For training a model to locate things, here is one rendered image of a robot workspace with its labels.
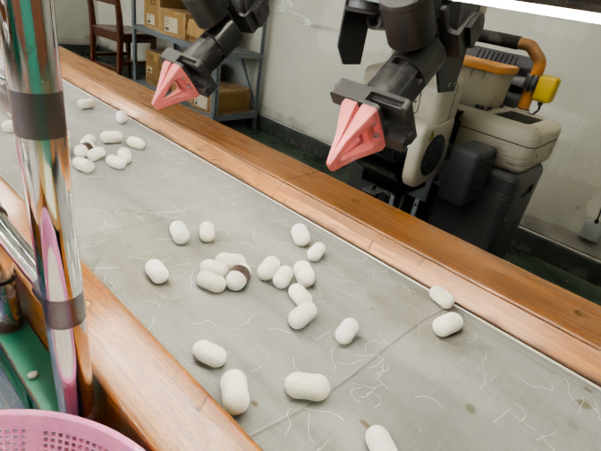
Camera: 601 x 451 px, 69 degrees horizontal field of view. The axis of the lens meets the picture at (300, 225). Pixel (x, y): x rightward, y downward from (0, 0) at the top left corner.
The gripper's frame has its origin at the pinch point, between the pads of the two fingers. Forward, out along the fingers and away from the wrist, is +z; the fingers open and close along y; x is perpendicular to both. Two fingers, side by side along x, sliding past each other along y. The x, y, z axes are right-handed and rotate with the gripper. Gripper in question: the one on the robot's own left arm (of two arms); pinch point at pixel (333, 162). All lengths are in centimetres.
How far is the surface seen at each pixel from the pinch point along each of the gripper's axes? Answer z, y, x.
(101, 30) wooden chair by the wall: -83, -366, 130
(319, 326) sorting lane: 16.0, 10.0, 2.0
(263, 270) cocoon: 14.9, 1.3, 0.9
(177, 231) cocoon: 17.2, -10.1, -1.4
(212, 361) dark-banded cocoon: 24.2, 8.0, -6.5
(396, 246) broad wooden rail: 1.2, 7.7, 11.9
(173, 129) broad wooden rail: 1.9, -42.7, 12.4
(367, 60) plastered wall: -139, -128, 141
